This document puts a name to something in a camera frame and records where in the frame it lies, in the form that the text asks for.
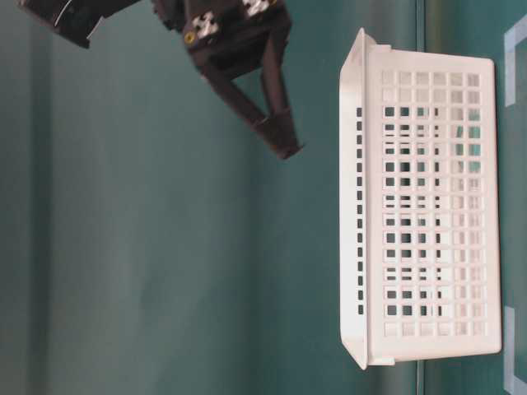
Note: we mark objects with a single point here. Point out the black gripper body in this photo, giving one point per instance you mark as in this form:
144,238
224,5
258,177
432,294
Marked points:
232,35

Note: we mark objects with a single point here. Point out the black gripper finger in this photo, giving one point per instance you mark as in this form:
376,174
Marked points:
237,100
280,98

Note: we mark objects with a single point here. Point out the white plastic lattice basket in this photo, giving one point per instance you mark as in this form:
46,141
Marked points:
419,248

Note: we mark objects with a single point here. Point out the pale tape corner marker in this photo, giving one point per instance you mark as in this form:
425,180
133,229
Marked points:
511,39
512,384

